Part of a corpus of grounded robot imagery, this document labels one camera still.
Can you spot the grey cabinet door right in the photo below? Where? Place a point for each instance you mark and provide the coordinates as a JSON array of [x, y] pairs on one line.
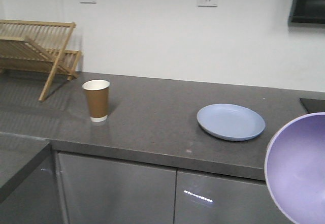
[[206, 198]]

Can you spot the grey cabinet door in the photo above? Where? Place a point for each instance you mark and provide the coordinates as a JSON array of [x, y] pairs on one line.
[[99, 190], [206, 198]]

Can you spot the black induction cooktop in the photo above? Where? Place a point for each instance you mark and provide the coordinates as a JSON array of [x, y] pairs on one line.
[[313, 105]]

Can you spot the light blue plate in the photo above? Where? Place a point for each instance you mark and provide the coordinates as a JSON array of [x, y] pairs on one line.
[[230, 122]]

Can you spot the brown paper cup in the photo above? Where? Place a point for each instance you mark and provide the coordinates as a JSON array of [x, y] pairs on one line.
[[97, 96]]

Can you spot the purple bowl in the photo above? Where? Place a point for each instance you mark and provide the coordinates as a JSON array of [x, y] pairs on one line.
[[294, 169]]

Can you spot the grey cabinet door left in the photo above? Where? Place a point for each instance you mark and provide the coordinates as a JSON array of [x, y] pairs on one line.
[[99, 190]]

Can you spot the wooden dish rack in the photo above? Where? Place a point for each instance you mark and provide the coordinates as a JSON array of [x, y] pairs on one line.
[[39, 46]]

